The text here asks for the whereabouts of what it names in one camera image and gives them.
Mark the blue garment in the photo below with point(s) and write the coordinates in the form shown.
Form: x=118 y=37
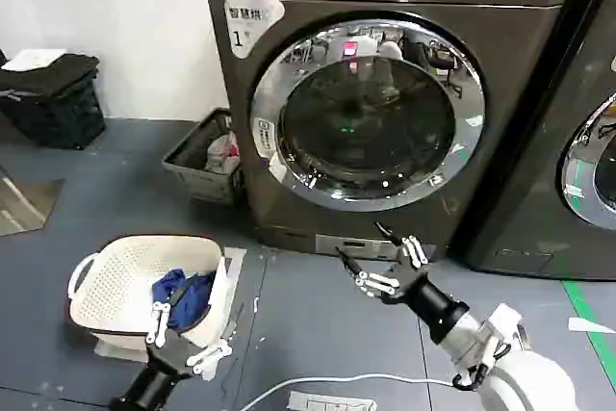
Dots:
x=185 y=307

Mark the white paper scrap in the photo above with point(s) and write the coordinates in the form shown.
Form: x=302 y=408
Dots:
x=587 y=325

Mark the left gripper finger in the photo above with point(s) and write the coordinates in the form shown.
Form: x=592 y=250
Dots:
x=161 y=324
x=209 y=353

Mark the white perforated laundry basket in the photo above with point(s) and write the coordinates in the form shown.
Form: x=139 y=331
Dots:
x=125 y=271

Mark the black plastic crate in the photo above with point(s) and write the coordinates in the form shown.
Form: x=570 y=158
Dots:
x=58 y=117

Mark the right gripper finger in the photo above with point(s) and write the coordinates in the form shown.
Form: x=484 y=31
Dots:
x=373 y=282
x=410 y=249

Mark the grey dryer with black edge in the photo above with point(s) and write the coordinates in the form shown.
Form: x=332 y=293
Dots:
x=553 y=238

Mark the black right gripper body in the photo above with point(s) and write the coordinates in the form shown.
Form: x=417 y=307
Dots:
x=428 y=300

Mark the round glass dryer door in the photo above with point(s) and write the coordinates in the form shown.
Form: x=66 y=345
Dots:
x=366 y=132

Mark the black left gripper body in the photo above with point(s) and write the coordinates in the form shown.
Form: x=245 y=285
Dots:
x=154 y=372

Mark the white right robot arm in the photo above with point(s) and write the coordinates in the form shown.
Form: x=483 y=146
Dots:
x=524 y=382

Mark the black folded cloth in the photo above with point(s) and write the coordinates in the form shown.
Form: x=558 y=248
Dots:
x=72 y=69

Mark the grey front-load dryer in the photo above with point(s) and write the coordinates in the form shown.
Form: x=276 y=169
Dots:
x=505 y=93

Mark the grey plastic laundry basket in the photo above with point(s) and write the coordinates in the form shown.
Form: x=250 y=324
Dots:
x=187 y=180

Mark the brown floor board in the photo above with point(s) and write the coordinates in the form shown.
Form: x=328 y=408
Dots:
x=24 y=204

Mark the white power strip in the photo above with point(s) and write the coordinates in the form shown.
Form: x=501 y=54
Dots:
x=332 y=402

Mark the pale and red clothes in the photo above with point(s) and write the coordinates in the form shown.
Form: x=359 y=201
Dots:
x=222 y=151

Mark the white label sticker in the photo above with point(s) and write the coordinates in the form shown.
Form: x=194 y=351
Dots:
x=250 y=21

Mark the round chrome-rimmed dryer door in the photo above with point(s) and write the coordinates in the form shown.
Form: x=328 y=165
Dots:
x=584 y=180

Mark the white paper sheet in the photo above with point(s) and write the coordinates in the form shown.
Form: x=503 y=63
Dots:
x=33 y=59

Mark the green floor tape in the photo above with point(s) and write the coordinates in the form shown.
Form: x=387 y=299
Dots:
x=589 y=319

